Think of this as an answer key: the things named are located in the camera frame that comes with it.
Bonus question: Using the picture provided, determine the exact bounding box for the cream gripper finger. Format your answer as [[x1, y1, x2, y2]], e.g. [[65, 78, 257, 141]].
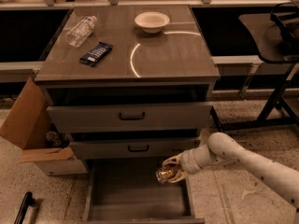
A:
[[166, 171, 188, 183], [162, 154, 181, 167]]

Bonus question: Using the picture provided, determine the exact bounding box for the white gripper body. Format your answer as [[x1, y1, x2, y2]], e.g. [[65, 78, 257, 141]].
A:
[[180, 145, 211, 175]]

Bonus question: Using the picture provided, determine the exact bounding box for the orange soda can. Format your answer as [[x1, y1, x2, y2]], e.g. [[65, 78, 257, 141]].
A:
[[156, 166, 182, 184]]

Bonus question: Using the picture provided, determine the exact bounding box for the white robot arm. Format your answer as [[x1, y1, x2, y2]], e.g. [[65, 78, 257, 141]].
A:
[[156, 133, 299, 224]]

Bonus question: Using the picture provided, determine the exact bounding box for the bottom grey drawer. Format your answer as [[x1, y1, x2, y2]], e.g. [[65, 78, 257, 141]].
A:
[[83, 157, 205, 224]]

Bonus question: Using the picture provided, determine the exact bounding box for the grey drawer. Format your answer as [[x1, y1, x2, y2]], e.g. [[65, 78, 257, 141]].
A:
[[47, 103, 212, 133], [70, 137, 200, 160], [83, 157, 205, 224]]

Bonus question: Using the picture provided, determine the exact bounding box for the middle grey drawer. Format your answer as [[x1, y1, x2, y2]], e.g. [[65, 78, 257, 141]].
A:
[[70, 137, 200, 160]]

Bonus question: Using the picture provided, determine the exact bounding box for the grey drawer cabinet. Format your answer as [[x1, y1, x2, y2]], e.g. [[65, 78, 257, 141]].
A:
[[34, 5, 221, 224]]

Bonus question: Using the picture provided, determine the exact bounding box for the top grey drawer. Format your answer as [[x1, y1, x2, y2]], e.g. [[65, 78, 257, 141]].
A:
[[47, 103, 212, 133]]

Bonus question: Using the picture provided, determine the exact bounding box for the can inside cardboard box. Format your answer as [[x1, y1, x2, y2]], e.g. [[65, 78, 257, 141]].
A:
[[46, 132, 62, 147]]

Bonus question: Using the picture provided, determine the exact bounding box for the dark blue snack bar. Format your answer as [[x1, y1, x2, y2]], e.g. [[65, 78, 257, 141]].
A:
[[79, 42, 113, 66]]

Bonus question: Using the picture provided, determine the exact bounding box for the white paper bowl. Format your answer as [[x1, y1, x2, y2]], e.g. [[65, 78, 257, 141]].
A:
[[135, 12, 170, 34]]

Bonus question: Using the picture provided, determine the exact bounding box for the black side table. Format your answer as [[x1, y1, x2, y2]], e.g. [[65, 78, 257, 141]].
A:
[[210, 1, 299, 133]]

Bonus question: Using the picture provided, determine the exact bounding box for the brown cardboard box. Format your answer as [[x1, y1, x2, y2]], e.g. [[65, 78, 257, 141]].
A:
[[0, 78, 88, 175]]

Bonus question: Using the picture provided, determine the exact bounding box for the clear plastic water bottle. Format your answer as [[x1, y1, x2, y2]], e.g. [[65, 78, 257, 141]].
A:
[[65, 16, 97, 48]]

